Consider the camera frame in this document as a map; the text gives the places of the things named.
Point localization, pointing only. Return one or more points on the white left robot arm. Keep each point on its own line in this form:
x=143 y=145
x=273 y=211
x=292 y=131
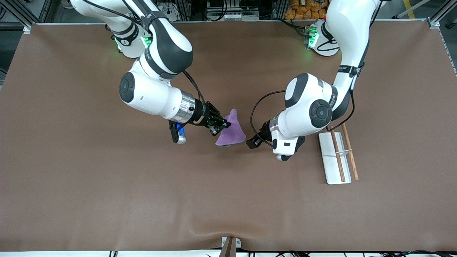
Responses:
x=342 y=35

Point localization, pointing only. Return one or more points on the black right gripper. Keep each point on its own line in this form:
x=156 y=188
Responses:
x=206 y=115

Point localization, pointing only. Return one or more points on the orange snack bags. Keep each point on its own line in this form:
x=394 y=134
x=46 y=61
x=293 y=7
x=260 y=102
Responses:
x=303 y=10

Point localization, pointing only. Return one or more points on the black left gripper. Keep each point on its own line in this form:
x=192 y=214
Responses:
x=264 y=131

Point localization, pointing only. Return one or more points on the white power strip with plugs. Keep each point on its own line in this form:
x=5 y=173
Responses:
x=169 y=12

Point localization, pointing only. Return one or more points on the white towel rack base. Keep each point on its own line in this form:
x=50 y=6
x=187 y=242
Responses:
x=328 y=160

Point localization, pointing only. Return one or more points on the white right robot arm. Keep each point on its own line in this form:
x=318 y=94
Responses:
x=150 y=92

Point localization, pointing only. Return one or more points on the purple microfibre towel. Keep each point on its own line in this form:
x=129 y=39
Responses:
x=232 y=134

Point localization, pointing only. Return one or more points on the wooden rack rod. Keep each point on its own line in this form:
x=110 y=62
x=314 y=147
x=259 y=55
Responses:
x=351 y=157
x=339 y=160

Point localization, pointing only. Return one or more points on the brown table cover mat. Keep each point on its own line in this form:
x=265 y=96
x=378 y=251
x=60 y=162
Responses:
x=228 y=196

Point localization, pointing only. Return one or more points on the small white socket strip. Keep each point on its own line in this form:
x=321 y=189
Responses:
x=235 y=16

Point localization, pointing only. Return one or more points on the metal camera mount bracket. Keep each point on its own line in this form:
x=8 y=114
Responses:
x=230 y=246

